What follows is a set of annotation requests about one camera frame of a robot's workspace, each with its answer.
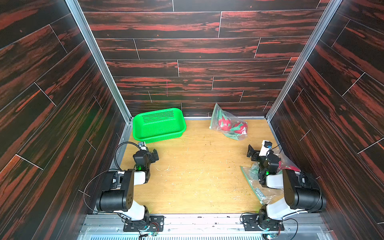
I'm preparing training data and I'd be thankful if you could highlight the red dragon fruit toy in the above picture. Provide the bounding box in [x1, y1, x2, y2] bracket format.
[231, 122, 248, 135]
[218, 118, 232, 132]

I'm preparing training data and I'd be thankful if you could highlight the green perforated plastic tray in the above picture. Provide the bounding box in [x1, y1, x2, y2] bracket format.
[133, 108, 187, 144]

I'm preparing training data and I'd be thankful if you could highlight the clear zip-top bag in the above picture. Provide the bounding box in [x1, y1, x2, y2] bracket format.
[241, 150, 293, 205]
[209, 103, 248, 141]

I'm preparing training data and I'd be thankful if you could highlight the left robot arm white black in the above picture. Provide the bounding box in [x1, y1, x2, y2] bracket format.
[96, 150, 159, 231]

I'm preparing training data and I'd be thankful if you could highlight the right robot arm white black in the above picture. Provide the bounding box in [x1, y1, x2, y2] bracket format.
[243, 141, 326, 231]

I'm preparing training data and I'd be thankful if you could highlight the dragon fruit in near bag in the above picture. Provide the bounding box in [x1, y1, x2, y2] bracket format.
[277, 160, 301, 173]

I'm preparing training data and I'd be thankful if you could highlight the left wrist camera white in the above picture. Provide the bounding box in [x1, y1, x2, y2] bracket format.
[138, 142, 149, 152]

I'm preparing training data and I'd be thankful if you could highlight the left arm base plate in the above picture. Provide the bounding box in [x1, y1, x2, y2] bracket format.
[123, 215, 165, 233]

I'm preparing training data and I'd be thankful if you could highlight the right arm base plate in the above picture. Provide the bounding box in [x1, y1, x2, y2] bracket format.
[240, 213, 285, 232]

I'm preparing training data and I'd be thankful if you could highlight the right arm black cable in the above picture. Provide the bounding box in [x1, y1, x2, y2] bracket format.
[281, 217, 300, 240]

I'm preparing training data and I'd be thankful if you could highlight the aluminium front rail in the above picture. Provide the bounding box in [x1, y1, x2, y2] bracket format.
[78, 214, 335, 240]

